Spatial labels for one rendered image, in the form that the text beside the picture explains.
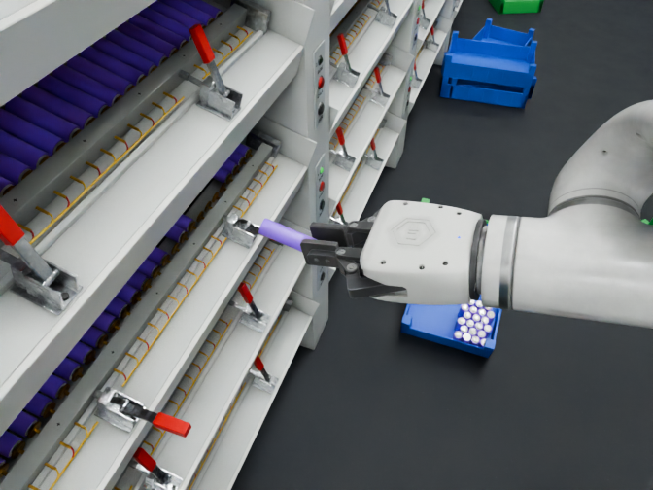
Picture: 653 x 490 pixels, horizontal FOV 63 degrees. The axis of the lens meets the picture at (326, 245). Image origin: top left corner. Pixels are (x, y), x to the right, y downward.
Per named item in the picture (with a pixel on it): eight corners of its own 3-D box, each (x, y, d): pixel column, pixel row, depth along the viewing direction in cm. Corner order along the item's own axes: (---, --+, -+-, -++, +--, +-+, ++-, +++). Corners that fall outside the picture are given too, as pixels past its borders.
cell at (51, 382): (12, 357, 53) (69, 386, 53) (-2, 372, 52) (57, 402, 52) (9, 349, 52) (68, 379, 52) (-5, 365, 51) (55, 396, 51)
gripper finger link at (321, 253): (363, 243, 51) (301, 237, 54) (354, 266, 49) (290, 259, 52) (368, 266, 53) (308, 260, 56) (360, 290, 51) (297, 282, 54)
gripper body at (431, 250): (498, 193, 49) (383, 188, 54) (482, 272, 43) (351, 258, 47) (498, 252, 54) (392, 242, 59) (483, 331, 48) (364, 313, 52)
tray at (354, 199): (394, 144, 159) (412, 108, 149) (323, 294, 120) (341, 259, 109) (332, 114, 160) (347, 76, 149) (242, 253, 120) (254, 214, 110)
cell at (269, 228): (257, 231, 55) (314, 256, 55) (264, 216, 56) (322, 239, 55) (259, 235, 57) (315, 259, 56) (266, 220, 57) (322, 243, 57)
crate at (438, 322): (488, 358, 118) (495, 349, 111) (400, 332, 123) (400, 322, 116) (514, 240, 129) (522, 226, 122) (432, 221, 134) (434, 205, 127)
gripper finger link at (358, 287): (436, 266, 49) (400, 236, 53) (365, 308, 47) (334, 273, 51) (437, 275, 49) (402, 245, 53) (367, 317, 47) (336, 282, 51)
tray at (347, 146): (399, 86, 145) (421, 41, 135) (322, 232, 106) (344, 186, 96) (333, 52, 146) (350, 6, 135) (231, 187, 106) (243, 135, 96)
